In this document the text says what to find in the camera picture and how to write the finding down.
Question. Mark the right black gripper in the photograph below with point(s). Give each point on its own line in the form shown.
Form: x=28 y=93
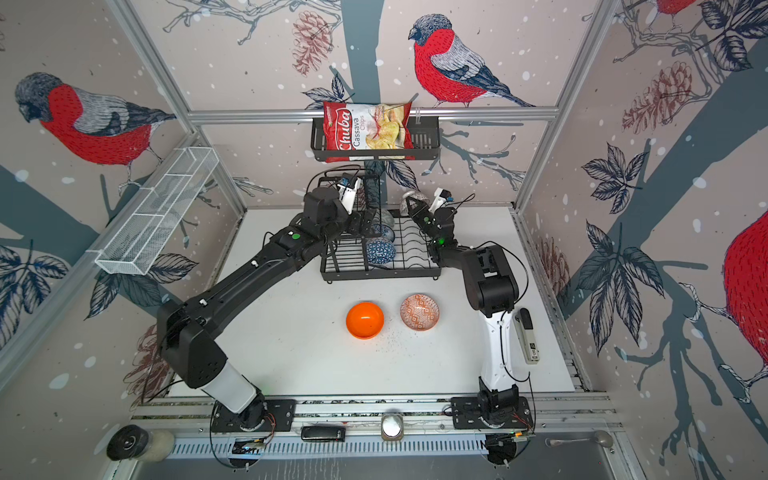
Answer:
x=420 y=211

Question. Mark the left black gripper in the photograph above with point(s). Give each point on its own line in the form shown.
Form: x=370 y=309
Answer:
x=356 y=226

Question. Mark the grey green patterned bowl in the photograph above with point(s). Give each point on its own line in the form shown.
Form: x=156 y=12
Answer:
x=384 y=217

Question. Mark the dark blue patterned bowl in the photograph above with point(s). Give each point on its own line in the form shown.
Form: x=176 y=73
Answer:
x=380 y=252

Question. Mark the black wire dish rack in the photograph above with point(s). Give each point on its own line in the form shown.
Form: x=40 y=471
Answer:
x=345 y=258

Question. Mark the orange plastic bowl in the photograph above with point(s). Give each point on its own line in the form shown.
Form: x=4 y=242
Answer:
x=365 y=320

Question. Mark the white brown patterned bowl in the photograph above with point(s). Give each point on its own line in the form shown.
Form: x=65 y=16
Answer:
x=411 y=197

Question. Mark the blue white rimmed bowl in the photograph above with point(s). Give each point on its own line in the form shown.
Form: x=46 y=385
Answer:
x=384 y=231

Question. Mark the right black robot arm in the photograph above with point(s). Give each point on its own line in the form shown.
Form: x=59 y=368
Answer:
x=491 y=290

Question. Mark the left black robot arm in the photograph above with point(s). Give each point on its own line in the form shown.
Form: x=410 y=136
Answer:
x=187 y=331

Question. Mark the red cassava chips bag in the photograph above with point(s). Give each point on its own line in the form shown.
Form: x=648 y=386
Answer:
x=350 y=128

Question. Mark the red white patterned bowl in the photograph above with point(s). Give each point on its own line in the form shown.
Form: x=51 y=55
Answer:
x=419 y=312

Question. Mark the silver round button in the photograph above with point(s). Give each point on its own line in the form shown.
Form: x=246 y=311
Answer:
x=392 y=427

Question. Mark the small black box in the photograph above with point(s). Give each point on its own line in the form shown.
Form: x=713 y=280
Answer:
x=323 y=433

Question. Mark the metal spoon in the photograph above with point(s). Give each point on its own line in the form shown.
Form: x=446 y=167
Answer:
x=598 y=437

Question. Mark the black round knob device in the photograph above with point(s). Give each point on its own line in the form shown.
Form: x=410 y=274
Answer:
x=134 y=442

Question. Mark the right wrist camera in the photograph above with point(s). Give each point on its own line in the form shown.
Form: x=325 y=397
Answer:
x=441 y=198

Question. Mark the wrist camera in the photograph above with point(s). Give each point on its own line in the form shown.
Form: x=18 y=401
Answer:
x=348 y=186
x=441 y=198

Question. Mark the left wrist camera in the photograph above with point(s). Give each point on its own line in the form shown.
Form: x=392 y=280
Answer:
x=348 y=186

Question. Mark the black wall shelf basket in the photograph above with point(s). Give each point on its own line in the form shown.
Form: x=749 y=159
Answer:
x=425 y=136

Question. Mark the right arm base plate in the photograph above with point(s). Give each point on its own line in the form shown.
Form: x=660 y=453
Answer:
x=467 y=414

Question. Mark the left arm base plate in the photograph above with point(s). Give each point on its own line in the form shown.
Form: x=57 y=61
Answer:
x=282 y=414

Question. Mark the white wire wall basket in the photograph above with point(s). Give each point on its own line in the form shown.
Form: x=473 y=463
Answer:
x=162 y=205

